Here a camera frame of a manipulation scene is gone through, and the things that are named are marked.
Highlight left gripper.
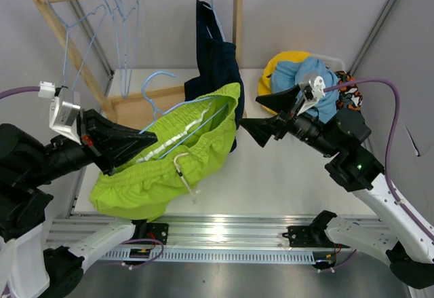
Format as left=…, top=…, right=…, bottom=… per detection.
left=24, top=106, right=159, bottom=185

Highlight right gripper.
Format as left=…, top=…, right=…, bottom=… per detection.
left=239, top=84, right=339, bottom=158

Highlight yellow shorts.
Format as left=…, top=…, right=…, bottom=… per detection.
left=257, top=51, right=311, bottom=96

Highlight light blue shorts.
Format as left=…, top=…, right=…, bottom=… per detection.
left=270, top=57, right=339, bottom=123

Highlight navy blue shorts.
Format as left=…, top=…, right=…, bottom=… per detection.
left=184, top=0, right=247, bottom=153

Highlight lime green shorts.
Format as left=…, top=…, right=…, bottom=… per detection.
left=89, top=81, right=242, bottom=221

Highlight orange camouflage shorts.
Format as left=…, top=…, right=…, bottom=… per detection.
left=335, top=71, right=363, bottom=112

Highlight blue hanger of camouflage shorts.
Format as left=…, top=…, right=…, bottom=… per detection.
left=45, top=0, right=107, bottom=90

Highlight blue hanger of light-blue shorts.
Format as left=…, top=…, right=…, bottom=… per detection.
left=121, top=0, right=140, bottom=96

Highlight blue hanger of yellow shorts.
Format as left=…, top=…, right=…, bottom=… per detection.
left=103, top=0, right=130, bottom=98

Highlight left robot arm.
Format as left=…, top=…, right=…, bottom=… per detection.
left=1, top=109, right=157, bottom=297

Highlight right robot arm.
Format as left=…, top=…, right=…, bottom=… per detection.
left=239, top=86, right=433, bottom=289

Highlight wooden clothes rack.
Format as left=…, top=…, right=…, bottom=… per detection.
left=29, top=0, right=248, bottom=124

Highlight white plastic basket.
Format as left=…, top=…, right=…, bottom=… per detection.
left=310, top=53, right=346, bottom=72

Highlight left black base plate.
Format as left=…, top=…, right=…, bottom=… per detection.
left=132, top=220, right=169, bottom=244

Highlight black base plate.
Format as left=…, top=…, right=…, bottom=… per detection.
left=281, top=210, right=349, bottom=248
left=132, top=220, right=169, bottom=244

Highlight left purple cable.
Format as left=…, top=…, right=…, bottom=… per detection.
left=0, top=86, right=43, bottom=100

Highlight purple cable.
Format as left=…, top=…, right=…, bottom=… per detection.
left=0, top=86, right=43, bottom=100
left=323, top=77, right=434, bottom=241

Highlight aluminium mounting rail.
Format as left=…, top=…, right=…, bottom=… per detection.
left=46, top=215, right=314, bottom=250

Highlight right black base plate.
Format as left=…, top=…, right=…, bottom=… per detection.
left=281, top=210, right=349, bottom=248

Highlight white slotted cable duct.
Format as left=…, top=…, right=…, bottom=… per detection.
left=100, top=248, right=315, bottom=265

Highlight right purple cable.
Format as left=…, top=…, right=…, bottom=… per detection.
left=323, top=77, right=434, bottom=241

